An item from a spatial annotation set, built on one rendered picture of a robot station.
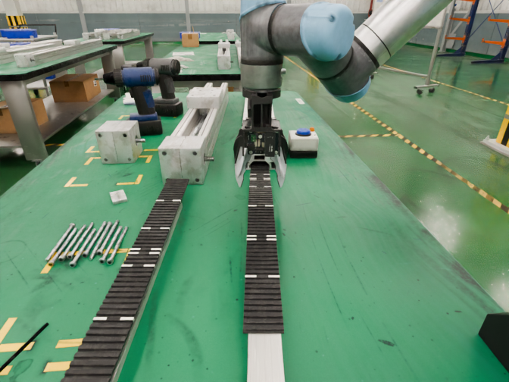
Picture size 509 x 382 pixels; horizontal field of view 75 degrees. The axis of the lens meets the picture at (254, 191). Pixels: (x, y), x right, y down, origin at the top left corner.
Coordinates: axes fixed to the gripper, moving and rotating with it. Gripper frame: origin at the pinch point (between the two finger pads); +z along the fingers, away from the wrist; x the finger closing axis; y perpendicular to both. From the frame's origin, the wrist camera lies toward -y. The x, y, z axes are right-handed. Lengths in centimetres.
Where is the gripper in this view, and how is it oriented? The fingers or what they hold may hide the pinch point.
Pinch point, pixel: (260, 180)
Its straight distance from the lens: 72.2
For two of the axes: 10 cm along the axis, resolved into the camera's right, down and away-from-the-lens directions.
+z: 0.0, 8.8, 4.7
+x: 10.0, 0.0, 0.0
